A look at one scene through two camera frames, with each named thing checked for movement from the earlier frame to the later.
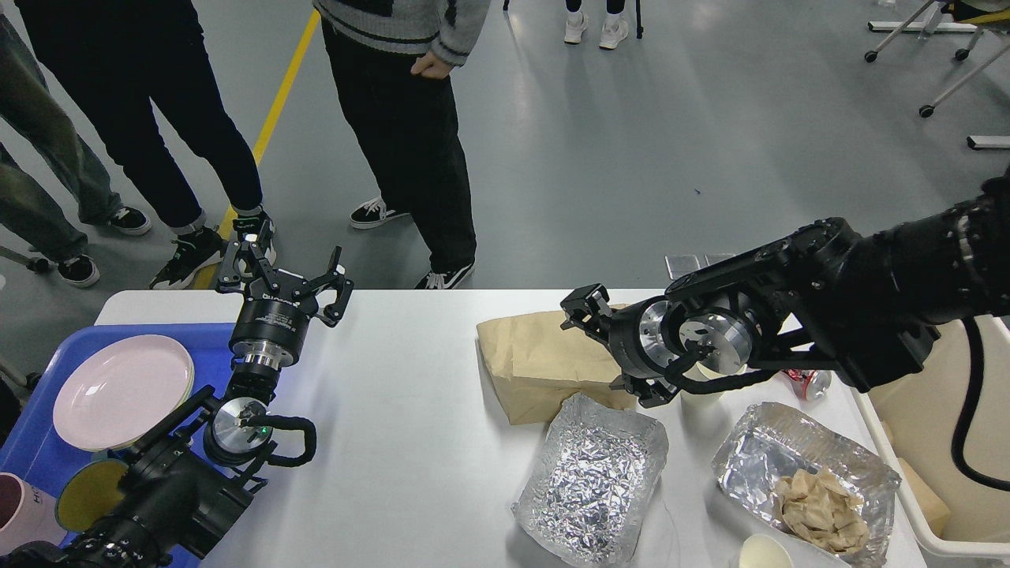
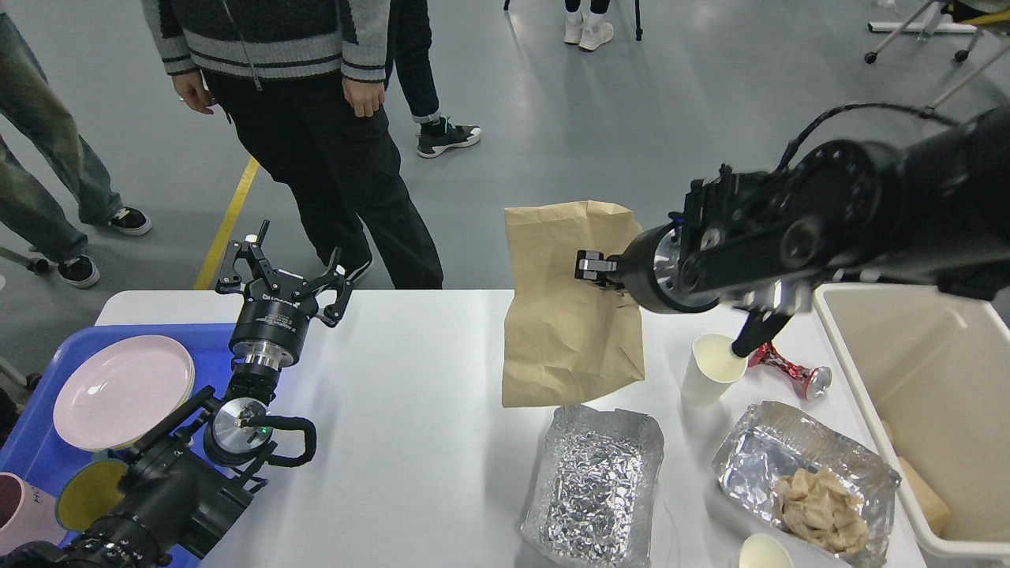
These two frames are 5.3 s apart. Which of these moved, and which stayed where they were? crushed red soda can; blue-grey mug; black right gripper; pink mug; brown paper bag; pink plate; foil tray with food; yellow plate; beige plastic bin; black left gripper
Moved: black right gripper; brown paper bag
Stayed: foil tray with food; yellow plate; pink plate; pink mug; crushed red soda can; blue-grey mug; beige plastic bin; black left gripper
